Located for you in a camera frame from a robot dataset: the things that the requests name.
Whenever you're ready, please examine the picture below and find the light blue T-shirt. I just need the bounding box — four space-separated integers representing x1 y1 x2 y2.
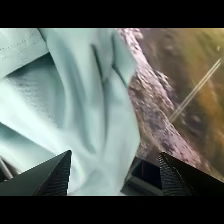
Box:
0 28 142 197

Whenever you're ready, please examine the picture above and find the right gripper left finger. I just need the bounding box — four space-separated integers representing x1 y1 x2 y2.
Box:
0 149 73 197

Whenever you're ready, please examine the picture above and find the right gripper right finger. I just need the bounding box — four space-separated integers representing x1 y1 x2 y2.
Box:
157 152 224 197

